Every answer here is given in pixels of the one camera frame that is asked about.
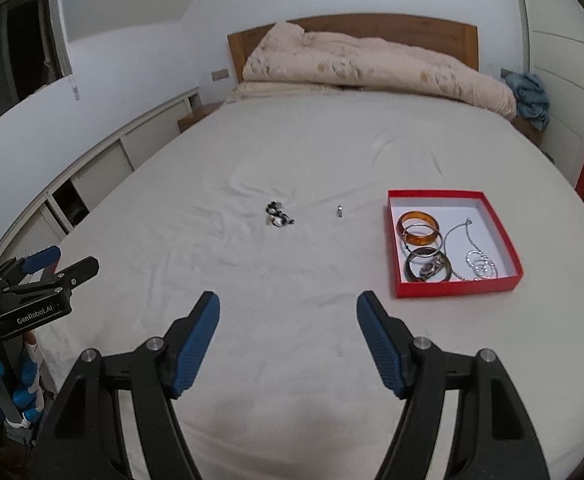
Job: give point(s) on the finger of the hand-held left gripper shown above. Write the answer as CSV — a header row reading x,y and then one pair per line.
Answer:
x,y
42,259
79,270

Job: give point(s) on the red cardboard box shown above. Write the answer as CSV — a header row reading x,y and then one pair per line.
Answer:
x,y
452,287

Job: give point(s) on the amber bangle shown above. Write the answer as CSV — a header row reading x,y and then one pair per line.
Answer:
x,y
419,239

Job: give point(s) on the wooden nightstand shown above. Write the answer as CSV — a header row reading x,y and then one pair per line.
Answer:
x,y
194,116
524,127

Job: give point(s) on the large silver bangle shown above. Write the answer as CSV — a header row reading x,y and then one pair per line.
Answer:
x,y
441,247

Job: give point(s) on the dark brown bangle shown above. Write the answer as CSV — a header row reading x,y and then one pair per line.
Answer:
x,y
408,267

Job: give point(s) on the blue crumpled cloth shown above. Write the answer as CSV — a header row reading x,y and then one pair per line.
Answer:
x,y
527,100

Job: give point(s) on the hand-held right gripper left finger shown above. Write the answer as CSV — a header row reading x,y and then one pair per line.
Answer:
x,y
194,345

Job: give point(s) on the white wardrobe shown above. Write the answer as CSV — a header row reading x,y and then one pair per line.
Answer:
x,y
557,60

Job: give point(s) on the beige pillow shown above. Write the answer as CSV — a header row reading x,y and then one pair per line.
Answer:
x,y
262,91

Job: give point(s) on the wooden headboard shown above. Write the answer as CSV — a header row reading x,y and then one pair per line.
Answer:
x,y
422,30

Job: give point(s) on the beige floral duvet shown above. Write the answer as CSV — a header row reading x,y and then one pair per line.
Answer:
x,y
372,65

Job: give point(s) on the dark window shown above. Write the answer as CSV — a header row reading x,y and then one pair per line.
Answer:
x,y
22,45

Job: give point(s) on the low white wall cabinet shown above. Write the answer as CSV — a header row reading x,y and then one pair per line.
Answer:
x,y
107,160

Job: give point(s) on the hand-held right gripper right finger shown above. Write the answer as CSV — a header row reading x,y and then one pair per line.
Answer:
x,y
379,345

